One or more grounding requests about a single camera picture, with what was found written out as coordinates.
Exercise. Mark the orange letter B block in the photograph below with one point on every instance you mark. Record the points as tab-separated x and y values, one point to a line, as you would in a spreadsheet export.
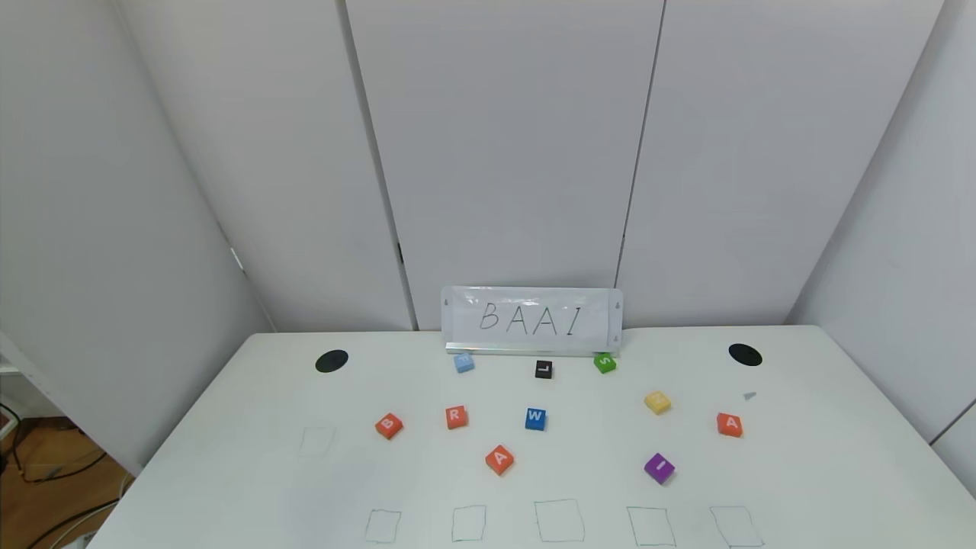
388	425

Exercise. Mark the orange letter A block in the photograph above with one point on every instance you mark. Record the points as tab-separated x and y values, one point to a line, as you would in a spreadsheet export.
499	459
730	424

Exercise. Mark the clear sign holder BAAI paper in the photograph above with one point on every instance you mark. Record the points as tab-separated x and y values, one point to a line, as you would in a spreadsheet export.
534	319

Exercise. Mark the light blue letter block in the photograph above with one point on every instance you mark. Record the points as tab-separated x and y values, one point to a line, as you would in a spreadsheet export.
463	363

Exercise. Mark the black letter L block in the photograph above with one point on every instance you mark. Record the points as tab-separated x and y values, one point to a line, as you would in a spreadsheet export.
543	370

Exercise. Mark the orange letter R block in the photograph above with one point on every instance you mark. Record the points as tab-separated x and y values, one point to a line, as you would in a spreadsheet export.
456	416

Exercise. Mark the green letter S block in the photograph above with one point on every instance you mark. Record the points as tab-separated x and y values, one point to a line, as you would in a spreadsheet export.
605	362

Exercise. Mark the blue letter W block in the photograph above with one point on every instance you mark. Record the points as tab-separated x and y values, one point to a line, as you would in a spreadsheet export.
535	418

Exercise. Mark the yellow letter N block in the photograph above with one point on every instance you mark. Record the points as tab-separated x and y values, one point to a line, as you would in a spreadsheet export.
657	402

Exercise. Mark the grey panel hinge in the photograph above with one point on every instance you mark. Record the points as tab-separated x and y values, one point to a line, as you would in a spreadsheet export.
237	259

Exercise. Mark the purple letter I block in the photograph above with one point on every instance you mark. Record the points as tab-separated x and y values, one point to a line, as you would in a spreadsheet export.
659	467

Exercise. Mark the white shelf frame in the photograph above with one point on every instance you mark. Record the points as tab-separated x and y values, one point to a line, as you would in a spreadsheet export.
23	364

